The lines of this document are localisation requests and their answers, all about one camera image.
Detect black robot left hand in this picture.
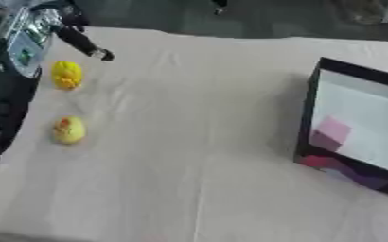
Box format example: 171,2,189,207
29,0,116,62

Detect black box with white inside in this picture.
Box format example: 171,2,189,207
293,57,388,200

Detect yellow toy fruit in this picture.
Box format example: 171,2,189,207
49,60,85,91

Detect yellow-green toy fruit with red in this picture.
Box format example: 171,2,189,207
51,115,88,146

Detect pink cube block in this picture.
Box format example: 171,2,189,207
308,115,353,152

